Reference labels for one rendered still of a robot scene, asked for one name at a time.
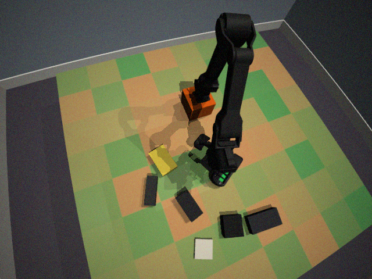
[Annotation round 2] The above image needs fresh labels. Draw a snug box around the yellow rectangular block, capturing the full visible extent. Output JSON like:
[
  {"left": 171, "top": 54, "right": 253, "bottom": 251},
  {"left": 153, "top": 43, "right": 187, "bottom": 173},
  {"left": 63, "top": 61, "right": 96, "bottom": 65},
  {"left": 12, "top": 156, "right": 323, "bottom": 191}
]
[{"left": 148, "top": 145, "right": 177, "bottom": 177}]

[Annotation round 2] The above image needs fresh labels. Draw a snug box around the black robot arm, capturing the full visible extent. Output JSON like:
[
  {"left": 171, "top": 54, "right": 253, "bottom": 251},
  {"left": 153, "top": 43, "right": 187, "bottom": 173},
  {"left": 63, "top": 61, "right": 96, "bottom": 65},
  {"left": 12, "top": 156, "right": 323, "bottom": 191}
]
[{"left": 193, "top": 12, "right": 256, "bottom": 174}]

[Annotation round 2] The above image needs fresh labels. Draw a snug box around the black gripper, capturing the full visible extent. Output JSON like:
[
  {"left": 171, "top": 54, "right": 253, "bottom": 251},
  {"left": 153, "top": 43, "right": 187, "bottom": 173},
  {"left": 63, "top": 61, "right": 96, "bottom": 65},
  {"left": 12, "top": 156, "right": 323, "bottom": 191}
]
[{"left": 194, "top": 134, "right": 243, "bottom": 169}]

